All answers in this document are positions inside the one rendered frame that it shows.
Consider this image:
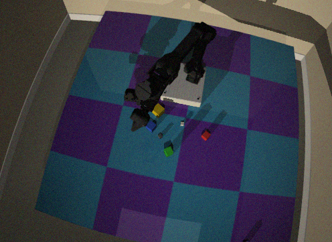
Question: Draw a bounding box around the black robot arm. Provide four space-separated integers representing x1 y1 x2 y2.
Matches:
124 22 217 105

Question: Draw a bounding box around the blue cube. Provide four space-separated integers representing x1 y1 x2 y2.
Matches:
146 121 157 133

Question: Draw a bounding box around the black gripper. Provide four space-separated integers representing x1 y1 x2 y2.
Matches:
130 96 160 132

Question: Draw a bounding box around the yellow block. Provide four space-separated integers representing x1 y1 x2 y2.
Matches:
152 103 165 118

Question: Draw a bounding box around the red block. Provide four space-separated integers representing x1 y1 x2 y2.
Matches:
201 131 210 141

